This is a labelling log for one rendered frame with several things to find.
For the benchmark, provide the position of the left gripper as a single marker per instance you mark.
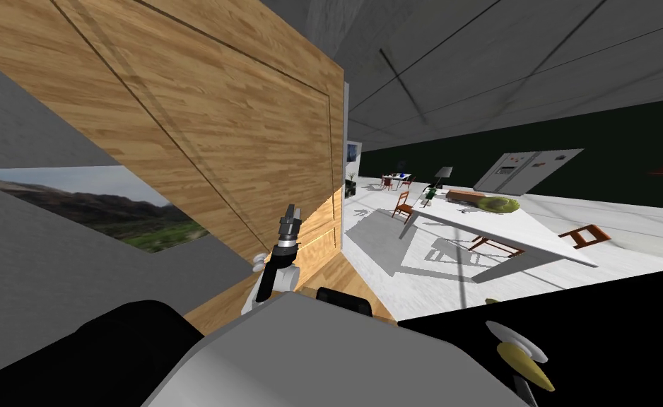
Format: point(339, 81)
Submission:
point(289, 233)

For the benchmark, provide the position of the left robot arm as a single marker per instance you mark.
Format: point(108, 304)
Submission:
point(111, 362)

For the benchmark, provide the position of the white door knob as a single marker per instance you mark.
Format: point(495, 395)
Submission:
point(259, 262)

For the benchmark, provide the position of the small blue picture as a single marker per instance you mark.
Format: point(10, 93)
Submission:
point(353, 154)

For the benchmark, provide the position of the small white table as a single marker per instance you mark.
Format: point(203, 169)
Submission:
point(397, 178)

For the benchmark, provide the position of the brown wooden chair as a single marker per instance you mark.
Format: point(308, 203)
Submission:
point(403, 204)
point(498, 245)
point(585, 234)

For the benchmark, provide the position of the light wooden door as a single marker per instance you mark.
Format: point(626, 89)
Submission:
point(224, 113)

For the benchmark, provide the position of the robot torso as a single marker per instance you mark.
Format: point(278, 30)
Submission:
point(309, 362)

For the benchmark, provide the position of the grey floor lamp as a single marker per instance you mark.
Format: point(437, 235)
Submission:
point(443, 172)

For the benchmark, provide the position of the landscape picture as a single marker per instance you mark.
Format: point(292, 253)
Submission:
point(99, 209)

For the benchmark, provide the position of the large white table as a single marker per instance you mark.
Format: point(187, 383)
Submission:
point(512, 229)

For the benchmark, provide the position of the grey double-door fridge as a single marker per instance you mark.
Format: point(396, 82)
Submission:
point(526, 172)

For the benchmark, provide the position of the black door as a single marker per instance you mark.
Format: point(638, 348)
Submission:
point(620, 339)

